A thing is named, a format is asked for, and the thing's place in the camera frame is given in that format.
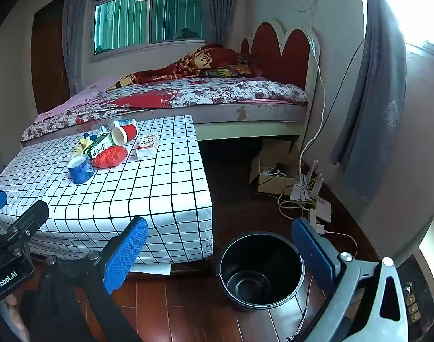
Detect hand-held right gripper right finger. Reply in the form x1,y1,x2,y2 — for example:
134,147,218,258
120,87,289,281
286,217,410,342

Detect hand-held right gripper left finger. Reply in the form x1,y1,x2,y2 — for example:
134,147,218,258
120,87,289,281
35,217,149,342

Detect black trash bin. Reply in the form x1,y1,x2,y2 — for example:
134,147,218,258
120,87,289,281
216,232,306,312

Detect yellow cloth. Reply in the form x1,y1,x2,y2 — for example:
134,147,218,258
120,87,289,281
72,138,93,158

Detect red paper cup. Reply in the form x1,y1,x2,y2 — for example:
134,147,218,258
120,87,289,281
111,124,138,146

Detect person's left hand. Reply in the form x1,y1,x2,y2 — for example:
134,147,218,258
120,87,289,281
0,291,30,342

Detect white power strip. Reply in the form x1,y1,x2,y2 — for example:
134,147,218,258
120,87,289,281
308,197,332,236

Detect white router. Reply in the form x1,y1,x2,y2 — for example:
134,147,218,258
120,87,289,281
291,160,326,202

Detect table with checked cloth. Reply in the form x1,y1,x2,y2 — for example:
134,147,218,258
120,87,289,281
0,115,215,266

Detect blue patterned paper cup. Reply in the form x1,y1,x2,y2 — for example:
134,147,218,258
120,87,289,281
68,156,95,185

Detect cardboard box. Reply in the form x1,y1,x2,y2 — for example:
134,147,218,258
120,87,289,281
250,139,303,195

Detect red plastic bag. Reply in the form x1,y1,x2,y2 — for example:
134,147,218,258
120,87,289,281
92,146,128,169

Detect green white carton box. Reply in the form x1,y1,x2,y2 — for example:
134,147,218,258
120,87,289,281
86,133,113,160

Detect white red cigarette box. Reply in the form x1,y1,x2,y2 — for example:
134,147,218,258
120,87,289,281
136,133,160,161

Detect pink bed sheet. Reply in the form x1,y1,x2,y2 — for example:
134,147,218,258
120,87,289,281
34,76,118,122

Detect brown wooden door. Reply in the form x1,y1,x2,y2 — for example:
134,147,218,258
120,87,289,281
31,2,70,115

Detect bed with floral blanket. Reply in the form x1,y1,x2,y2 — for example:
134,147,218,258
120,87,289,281
21,78,309,142

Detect grey curtain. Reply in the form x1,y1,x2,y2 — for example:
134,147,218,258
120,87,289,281
331,0,406,203
62,0,97,95
199,0,239,48

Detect colourful printed pillow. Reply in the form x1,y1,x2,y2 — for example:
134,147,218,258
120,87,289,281
206,55,264,78

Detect red white heart headboard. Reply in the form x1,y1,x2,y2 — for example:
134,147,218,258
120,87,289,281
240,21,321,89

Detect red printed blanket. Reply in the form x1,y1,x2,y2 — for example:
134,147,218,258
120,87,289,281
107,43,264,91

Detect window with green curtain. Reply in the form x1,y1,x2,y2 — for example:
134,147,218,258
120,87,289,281
91,0,208,56

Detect thin white charging cable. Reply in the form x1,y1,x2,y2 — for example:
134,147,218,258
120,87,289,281
324,230,358,253

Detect tangled yellow white cables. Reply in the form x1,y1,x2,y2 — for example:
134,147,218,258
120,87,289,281
277,174,317,221

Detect white bed frame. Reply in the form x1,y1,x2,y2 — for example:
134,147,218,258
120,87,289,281
21,101,309,150

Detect thick white cable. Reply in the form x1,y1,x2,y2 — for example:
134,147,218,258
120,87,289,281
299,30,326,186

